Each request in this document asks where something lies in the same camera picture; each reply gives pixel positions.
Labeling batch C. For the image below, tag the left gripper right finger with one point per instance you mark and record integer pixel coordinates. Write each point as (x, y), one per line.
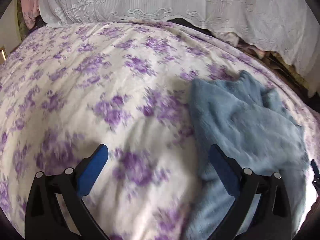
(272, 217)

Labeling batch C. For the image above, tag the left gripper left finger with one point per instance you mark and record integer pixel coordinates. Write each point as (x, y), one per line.
(43, 216)

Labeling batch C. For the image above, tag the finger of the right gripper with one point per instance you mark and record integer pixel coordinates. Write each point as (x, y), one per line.
(316, 178)

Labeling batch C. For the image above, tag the blue fleece garment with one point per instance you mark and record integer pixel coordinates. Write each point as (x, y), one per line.
(249, 123)

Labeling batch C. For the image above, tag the stacked bedding under lace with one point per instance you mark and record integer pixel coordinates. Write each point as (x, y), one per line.
(271, 59)

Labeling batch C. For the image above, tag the purple floral bed sheet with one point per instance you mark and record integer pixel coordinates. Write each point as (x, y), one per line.
(65, 91)

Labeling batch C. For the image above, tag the white lace cover cloth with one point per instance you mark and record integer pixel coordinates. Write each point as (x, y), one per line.
(287, 27)

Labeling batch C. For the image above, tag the pink floral pillow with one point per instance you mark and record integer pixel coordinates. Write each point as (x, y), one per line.
(30, 12)

